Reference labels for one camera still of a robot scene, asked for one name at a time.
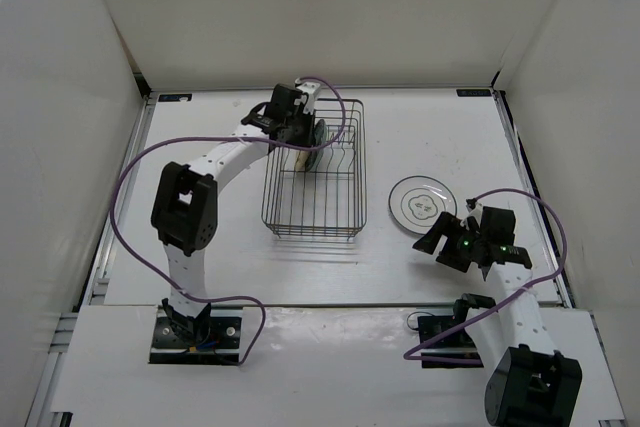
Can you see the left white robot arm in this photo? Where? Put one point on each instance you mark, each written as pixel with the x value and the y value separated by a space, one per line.
pixel 185 210

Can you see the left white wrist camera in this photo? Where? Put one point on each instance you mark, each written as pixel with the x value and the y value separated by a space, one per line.
pixel 310 90

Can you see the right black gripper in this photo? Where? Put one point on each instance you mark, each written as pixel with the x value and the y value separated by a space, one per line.
pixel 443 227

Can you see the wire dish rack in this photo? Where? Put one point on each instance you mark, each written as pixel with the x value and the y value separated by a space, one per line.
pixel 329 200

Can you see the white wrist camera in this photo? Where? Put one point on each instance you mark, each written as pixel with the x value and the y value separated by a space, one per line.
pixel 473 219
pixel 310 90

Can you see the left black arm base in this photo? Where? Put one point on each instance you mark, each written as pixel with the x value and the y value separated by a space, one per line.
pixel 210 338

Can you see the beige plate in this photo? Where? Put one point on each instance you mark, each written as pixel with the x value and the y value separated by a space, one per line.
pixel 301 161

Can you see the white plate with dark rim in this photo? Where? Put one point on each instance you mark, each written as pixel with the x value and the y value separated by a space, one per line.
pixel 416 202

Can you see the left aluminium frame rail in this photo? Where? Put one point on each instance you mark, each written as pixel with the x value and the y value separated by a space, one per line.
pixel 94 280

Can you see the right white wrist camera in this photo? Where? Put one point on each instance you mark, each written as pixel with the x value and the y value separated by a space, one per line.
pixel 473 219

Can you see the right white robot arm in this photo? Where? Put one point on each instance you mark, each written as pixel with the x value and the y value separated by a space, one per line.
pixel 530 382

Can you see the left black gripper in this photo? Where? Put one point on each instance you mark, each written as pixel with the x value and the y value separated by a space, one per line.
pixel 309 120

